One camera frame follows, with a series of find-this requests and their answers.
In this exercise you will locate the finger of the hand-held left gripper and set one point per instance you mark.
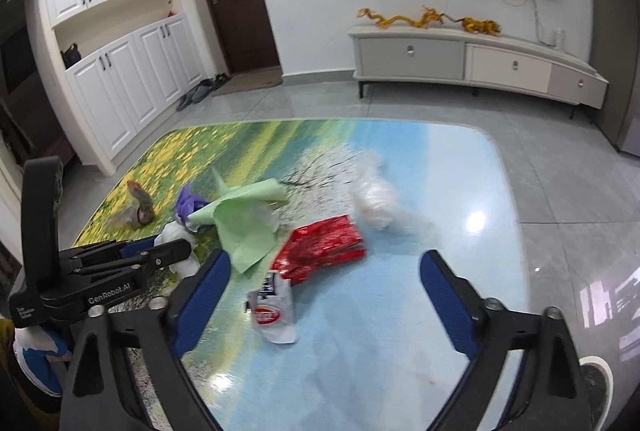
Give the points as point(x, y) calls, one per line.
point(170, 253)
point(140, 245)

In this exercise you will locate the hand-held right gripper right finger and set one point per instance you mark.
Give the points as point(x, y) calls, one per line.
point(445, 301)

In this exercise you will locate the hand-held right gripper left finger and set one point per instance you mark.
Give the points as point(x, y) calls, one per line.
point(200, 306)

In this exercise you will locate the white plastic bag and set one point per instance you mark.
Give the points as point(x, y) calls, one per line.
point(175, 236)

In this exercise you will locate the brown wrapper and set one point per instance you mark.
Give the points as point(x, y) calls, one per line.
point(137, 206)

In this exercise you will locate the purple wrapper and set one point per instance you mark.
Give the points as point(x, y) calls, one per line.
point(192, 206)

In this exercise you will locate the white packet with red label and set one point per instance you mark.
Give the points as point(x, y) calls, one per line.
point(272, 311)

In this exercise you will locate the light green paper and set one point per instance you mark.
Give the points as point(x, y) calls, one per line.
point(245, 231)

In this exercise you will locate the clear plastic bag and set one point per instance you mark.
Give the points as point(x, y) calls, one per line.
point(380, 201)

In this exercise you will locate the shiny red wrapper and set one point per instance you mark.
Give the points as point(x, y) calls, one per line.
point(320, 243)

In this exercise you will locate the white round trash bin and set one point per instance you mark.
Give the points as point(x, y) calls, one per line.
point(597, 391)

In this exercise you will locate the landscape print coffee table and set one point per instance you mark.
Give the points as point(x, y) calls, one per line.
point(350, 361)

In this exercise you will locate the blue white shoe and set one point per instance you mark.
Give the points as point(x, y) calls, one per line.
point(35, 361)

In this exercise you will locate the grey slipper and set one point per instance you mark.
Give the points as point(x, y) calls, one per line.
point(201, 91)
point(185, 100)

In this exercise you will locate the white hallway cabinet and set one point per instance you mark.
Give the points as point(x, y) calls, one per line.
point(115, 76)

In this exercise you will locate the black bag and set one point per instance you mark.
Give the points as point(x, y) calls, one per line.
point(71, 56)

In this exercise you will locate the pair of dark shoes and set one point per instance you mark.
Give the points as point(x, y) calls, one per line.
point(220, 81)

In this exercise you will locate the brown doormat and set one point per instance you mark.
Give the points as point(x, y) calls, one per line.
point(247, 81)

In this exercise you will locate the white grey television cabinet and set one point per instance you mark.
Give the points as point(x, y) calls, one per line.
point(415, 56)

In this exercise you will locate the grey steel refrigerator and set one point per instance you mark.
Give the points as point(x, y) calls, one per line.
point(620, 86)

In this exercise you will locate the gold tiger ornament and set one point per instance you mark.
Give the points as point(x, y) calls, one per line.
point(480, 26)

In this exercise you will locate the gold dragon ornament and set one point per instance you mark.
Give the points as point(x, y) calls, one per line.
point(400, 20)

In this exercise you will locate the white power strip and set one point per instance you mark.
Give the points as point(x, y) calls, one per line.
point(559, 37)

